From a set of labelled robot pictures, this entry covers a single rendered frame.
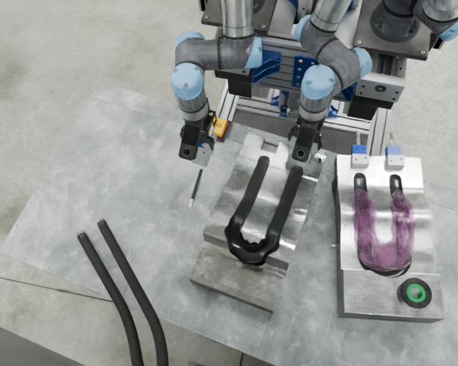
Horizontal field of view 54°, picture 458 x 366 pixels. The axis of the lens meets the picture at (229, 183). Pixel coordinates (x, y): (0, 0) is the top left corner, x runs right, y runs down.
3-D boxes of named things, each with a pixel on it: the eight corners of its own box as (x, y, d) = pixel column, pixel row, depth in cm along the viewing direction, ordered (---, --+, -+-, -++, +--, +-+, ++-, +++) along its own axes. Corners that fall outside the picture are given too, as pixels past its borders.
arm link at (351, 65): (348, 30, 113) (314, 51, 111) (379, 59, 109) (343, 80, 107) (343, 51, 120) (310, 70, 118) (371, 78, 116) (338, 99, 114)
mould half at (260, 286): (248, 145, 153) (247, 125, 140) (322, 168, 148) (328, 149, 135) (191, 282, 135) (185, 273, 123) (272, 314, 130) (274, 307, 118)
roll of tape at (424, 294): (408, 316, 117) (412, 314, 114) (390, 288, 120) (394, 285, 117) (433, 302, 118) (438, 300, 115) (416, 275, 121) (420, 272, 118)
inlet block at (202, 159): (207, 128, 144) (206, 119, 139) (222, 133, 143) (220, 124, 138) (191, 163, 140) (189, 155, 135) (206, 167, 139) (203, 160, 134)
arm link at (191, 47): (219, 47, 119) (219, 81, 115) (178, 49, 120) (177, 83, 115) (217, 26, 112) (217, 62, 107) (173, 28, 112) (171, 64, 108)
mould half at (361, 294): (334, 162, 148) (339, 146, 138) (414, 165, 146) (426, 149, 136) (337, 317, 129) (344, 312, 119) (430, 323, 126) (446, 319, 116)
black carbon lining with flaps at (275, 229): (259, 156, 143) (259, 141, 135) (307, 171, 140) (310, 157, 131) (219, 255, 131) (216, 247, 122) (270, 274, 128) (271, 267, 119)
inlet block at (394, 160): (381, 136, 148) (385, 128, 143) (397, 136, 147) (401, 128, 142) (384, 172, 143) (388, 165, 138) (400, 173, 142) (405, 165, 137)
